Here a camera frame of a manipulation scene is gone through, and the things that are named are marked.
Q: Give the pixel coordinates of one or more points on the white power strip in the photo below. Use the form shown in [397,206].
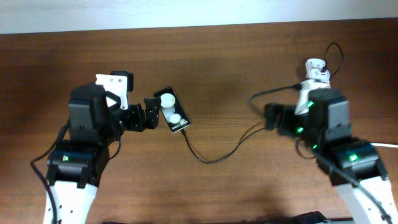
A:
[315,63]

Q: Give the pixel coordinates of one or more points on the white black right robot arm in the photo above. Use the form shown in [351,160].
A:
[353,165]

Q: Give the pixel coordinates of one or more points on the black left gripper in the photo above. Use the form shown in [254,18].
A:
[139,121]

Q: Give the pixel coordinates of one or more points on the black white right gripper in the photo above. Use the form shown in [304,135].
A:
[285,113]

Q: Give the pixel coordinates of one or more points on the white charger adapter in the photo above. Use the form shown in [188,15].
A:
[318,75]

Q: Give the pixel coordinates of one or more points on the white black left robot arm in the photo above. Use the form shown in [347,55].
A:
[81,150]

